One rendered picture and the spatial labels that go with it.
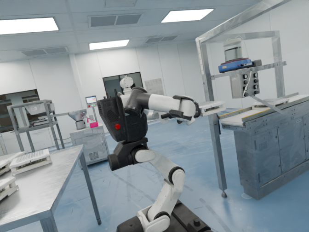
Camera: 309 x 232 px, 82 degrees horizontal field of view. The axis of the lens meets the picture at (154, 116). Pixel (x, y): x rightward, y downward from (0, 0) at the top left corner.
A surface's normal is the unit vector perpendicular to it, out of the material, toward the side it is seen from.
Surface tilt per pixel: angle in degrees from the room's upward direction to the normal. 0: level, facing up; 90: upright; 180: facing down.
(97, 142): 90
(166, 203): 90
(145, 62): 90
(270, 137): 90
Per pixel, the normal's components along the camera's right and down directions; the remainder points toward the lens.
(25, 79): 0.32, 0.07
